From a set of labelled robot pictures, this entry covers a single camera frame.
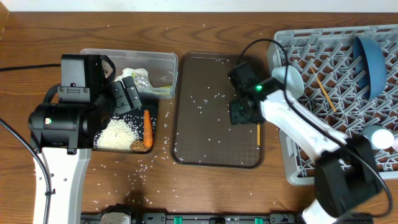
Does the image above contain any foil snack wrapper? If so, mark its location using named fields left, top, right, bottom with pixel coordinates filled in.
left=132, top=73, right=152, bottom=88

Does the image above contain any white napkin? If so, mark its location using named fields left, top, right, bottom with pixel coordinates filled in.
left=119, top=68, right=149, bottom=81

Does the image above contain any white rice pile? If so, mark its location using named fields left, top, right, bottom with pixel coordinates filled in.
left=94, top=119, right=139, bottom=151

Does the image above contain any orange carrot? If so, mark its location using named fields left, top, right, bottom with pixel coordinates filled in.
left=143, top=110, right=153, bottom=148

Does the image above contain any brown food scrap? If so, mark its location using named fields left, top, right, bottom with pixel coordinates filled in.
left=130, top=140, right=151, bottom=154

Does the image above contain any light blue rice bowl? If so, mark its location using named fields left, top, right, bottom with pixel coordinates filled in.
left=271, top=65, right=304, bottom=100

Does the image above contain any wooden chopstick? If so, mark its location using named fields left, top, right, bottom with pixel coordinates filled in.
left=257, top=124, right=261, bottom=146
left=310, top=67, right=337, bottom=112

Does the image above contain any dark blue plate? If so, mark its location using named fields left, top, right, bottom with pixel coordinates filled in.
left=353, top=36, right=387, bottom=100

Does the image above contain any blue cup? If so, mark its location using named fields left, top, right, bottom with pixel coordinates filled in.
left=362, top=125, right=394, bottom=149

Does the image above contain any pink cup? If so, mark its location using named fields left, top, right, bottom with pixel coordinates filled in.
left=392, top=135, right=398, bottom=151

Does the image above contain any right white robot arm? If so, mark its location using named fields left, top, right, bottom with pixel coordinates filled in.
left=229, top=76, right=386, bottom=223

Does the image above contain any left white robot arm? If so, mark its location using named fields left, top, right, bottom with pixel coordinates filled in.
left=29, top=77, right=141, bottom=223

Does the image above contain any black plastic tray bin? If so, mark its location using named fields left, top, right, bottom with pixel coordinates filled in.
left=93, top=100, right=158, bottom=154

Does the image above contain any clear plastic bin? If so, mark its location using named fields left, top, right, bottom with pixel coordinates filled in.
left=81, top=49, right=178, bottom=99

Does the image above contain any brown serving tray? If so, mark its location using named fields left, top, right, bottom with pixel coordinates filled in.
left=172, top=52, right=264, bottom=169

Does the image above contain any right black cable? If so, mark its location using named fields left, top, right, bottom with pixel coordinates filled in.
left=236, top=38, right=393, bottom=218

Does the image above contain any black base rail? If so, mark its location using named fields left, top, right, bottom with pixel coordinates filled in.
left=80, top=203, right=374, bottom=224

